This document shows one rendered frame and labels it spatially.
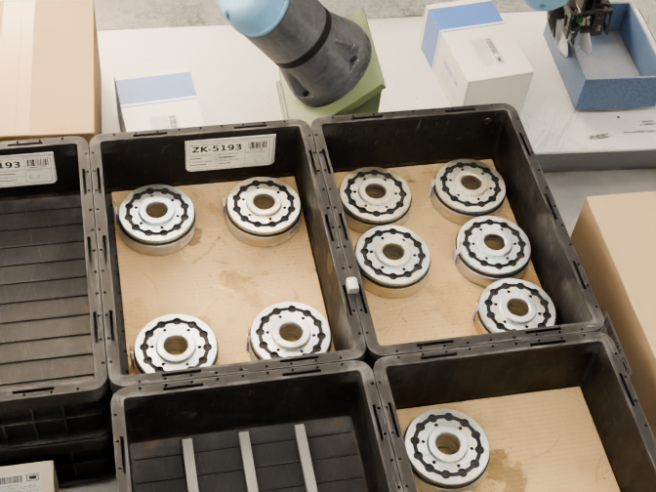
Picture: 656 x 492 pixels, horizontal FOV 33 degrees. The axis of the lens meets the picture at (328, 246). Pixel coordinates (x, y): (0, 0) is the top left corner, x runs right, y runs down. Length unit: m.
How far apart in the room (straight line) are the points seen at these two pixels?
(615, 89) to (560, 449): 0.77
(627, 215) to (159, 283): 0.64
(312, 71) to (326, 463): 0.65
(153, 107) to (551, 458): 0.81
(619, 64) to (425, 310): 0.77
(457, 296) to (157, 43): 0.79
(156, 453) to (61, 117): 0.55
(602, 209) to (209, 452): 0.63
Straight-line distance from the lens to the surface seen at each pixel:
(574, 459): 1.40
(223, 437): 1.35
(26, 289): 1.49
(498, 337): 1.35
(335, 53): 1.72
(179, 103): 1.76
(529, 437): 1.40
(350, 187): 1.56
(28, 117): 1.66
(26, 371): 1.42
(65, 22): 1.81
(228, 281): 1.48
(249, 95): 1.91
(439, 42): 1.95
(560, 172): 1.87
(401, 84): 1.96
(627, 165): 1.91
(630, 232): 1.55
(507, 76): 1.88
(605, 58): 2.09
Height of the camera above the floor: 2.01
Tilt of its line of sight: 51 degrees down
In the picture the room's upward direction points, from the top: 7 degrees clockwise
